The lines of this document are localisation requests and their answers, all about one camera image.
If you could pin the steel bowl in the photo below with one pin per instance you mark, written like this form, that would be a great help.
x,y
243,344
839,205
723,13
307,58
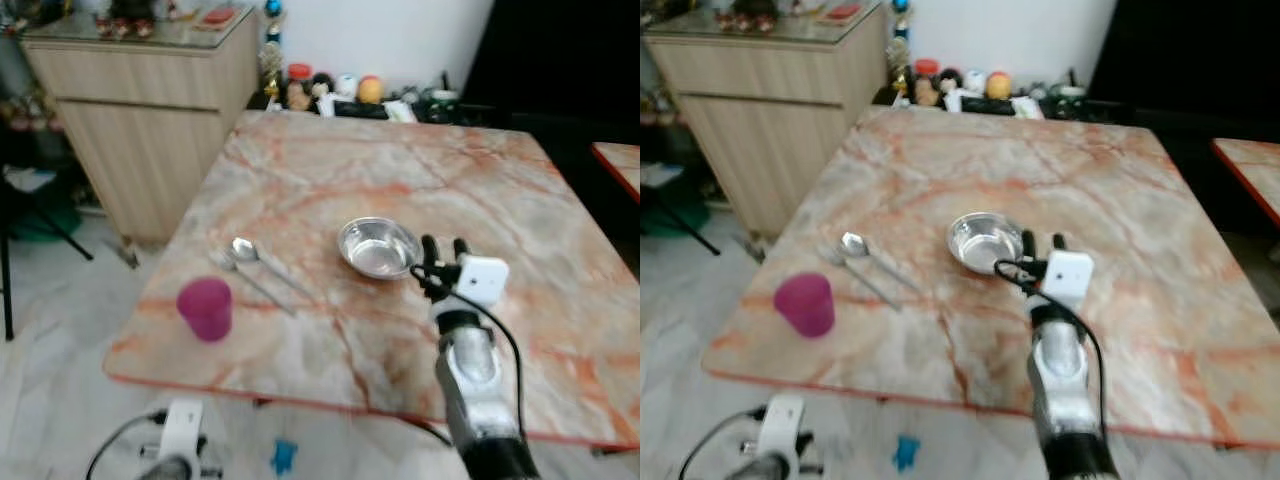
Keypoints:
x,y
983,246
375,252

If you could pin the purple plastic cup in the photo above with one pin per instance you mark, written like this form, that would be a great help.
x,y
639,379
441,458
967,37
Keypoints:
x,y
206,310
805,305

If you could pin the steel fork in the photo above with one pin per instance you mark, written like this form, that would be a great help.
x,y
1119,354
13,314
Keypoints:
x,y
226,261
834,256

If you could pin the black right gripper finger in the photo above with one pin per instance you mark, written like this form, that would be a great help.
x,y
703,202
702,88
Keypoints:
x,y
1030,246
1060,242
461,249
431,250

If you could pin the steel spoon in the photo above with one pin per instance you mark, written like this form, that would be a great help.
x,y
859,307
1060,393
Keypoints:
x,y
853,243
243,248

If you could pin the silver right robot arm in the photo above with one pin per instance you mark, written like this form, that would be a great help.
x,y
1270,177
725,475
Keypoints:
x,y
476,375
1062,375

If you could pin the red-lidded jar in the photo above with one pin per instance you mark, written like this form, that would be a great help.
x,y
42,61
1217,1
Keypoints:
x,y
926,82
299,85

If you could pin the black-haired doll head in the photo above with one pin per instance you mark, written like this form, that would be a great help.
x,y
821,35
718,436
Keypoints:
x,y
323,85
950,80

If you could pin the light wooden cabinet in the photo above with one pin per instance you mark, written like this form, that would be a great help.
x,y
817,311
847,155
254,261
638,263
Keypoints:
x,y
770,105
150,110

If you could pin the black television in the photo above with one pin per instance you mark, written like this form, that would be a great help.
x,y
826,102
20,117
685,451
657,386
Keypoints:
x,y
1190,45
560,50

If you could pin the blue and gold trophy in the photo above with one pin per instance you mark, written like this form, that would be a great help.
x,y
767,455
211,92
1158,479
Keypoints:
x,y
272,55
900,50

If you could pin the orange round figurine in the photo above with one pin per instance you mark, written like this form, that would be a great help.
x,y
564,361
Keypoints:
x,y
370,90
998,85

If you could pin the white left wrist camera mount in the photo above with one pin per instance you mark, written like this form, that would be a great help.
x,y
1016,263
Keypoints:
x,y
782,420
182,425

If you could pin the black tripod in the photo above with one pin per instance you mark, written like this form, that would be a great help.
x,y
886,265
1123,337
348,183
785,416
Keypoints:
x,y
685,225
45,232

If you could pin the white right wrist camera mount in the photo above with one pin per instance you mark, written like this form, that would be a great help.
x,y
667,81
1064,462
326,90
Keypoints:
x,y
1069,277
483,279

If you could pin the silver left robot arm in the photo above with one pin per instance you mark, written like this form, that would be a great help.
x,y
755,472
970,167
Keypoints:
x,y
762,470
168,470

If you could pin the white round figurine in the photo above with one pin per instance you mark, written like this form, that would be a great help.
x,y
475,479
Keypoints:
x,y
974,80
347,85

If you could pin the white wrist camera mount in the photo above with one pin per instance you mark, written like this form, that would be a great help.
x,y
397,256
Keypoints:
x,y
1069,277
483,279
182,425
782,420

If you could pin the small blue floor object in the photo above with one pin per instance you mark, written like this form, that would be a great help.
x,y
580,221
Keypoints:
x,y
906,453
284,457

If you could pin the red flat box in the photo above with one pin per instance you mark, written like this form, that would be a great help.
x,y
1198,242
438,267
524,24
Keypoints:
x,y
843,12
218,16

